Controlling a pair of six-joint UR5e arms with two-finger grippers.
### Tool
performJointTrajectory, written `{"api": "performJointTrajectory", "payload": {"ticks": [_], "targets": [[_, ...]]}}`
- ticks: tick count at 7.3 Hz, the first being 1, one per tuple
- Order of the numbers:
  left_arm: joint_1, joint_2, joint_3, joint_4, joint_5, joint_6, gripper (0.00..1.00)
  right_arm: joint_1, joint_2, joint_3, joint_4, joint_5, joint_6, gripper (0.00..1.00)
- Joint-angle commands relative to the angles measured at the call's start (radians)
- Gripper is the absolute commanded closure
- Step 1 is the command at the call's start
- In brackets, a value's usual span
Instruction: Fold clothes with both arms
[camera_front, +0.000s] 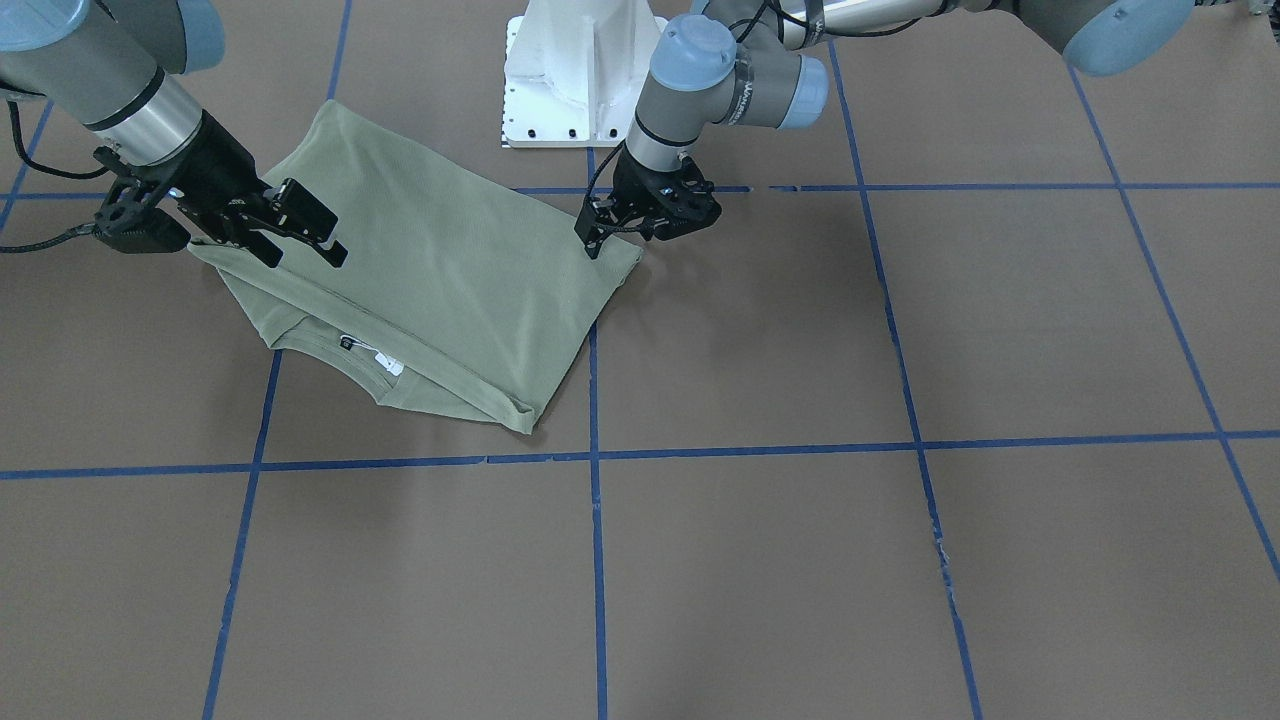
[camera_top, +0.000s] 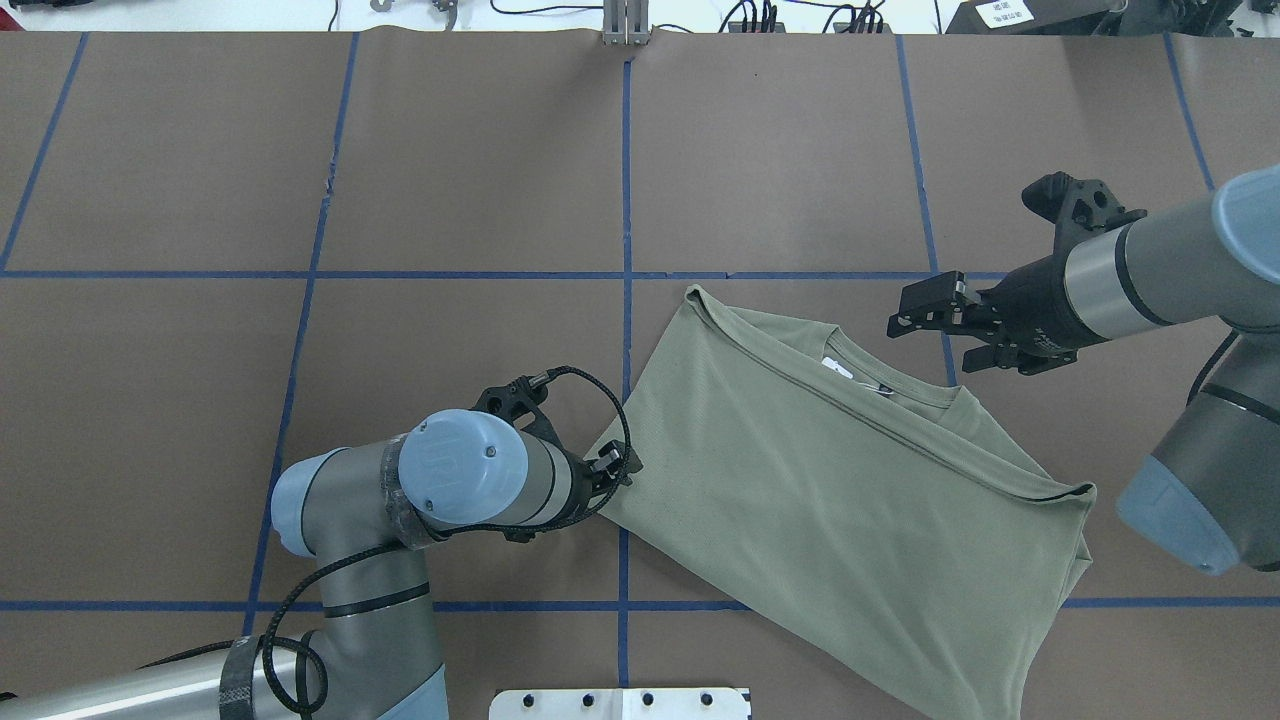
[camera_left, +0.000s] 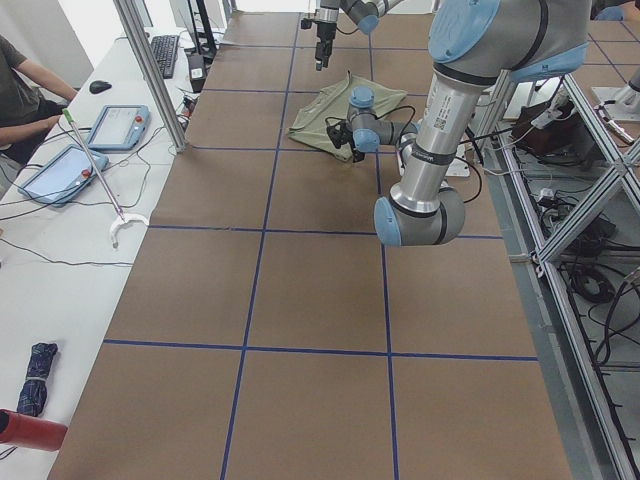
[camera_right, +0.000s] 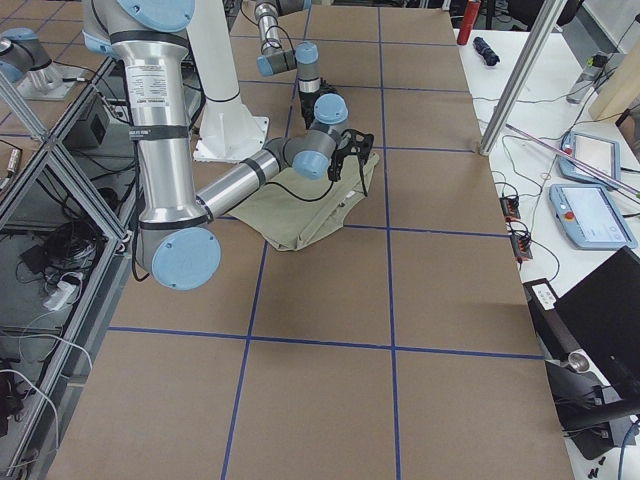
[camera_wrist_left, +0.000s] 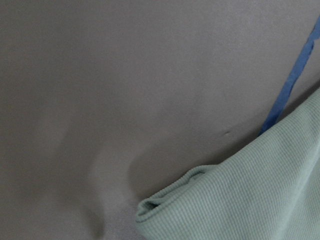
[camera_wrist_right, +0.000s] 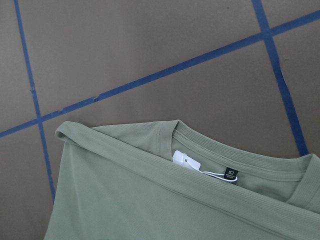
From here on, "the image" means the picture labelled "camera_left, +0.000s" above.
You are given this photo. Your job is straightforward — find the black keyboard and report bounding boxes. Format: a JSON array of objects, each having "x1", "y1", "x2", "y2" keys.
[{"x1": 150, "y1": 35, "x2": 180, "y2": 79}]

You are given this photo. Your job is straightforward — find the near blue teach pendant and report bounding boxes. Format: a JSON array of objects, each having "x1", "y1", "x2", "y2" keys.
[{"x1": 18, "y1": 145, "x2": 109, "y2": 207}]

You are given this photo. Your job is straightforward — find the black computer mouse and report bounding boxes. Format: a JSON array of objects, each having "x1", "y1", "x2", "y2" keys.
[{"x1": 89, "y1": 80, "x2": 112, "y2": 94}]

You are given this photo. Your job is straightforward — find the black power adapter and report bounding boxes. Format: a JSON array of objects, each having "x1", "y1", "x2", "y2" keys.
[{"x1": 187, "y1": 53, "x2": 207, "y2": 93}]

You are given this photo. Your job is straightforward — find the olive green long-sleeve shirt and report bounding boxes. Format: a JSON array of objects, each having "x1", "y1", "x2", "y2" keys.
[{"x1": 287, "y1": 72, "x2": 407, "y2": 162}]

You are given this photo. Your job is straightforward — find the far blue teach pendant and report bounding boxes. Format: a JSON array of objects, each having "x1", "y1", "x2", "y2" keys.
[{"x1": 87, "y1": 105, "x2": 150, "y2": 153}]

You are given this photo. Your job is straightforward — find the red bottle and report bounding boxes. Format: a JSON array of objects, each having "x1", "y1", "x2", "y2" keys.
[{"x1": 1, "y1": 409, "x2": 68, "y2": 452}]

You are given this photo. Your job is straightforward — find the aluminium frame rail right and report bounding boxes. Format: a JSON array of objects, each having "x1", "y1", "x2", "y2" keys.
[{"x1": 494, "y1": 64, "x2": 640, "y2": 480}]

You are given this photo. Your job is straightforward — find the blue teach pendant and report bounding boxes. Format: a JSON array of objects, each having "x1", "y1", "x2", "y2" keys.
[
  {"x1": 87, "y1": 105, "x2": 150, "y2": 153},
  {"x1": 18, "y1": 145, "x2": 109, "y2": 207}
]

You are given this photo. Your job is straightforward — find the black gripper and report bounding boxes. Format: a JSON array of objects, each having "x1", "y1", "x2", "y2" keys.
[
  {"x1": 315, "y1": 21, "x2": 336, "y2": 71},
  {"x1": 349, "y1": 140, "x2": 365, "y2": 163}
]

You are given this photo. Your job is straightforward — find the folded dark blue umbrella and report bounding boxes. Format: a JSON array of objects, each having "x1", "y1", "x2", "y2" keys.
[{"x1": 16, "y1": 343, "x2": 58, "y2": 417}]

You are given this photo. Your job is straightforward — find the aluminium frame post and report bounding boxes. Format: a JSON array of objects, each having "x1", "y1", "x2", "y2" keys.
[{"x1": 113, "y1": 0, "x2": 187, "y2": 153}]

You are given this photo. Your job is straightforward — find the seated person in grey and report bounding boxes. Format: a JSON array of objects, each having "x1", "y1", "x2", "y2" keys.
[{"x1": 1, "y1": 36, "x2": 78, "y2": 165}]

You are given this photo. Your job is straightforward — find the white reacher grabber stick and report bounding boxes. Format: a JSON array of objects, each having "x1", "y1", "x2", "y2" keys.
[{"x1": 62, "y1": 108, "x2": 149, "y2": 249}]

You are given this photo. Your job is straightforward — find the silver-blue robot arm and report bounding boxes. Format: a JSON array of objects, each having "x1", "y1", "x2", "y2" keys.
[
  {"x1": 301, "y1": 0, "x2": 400, "y2": 71},
  {"x1": 346, "y1": 1, "x2": 591, "y2": 246}
]

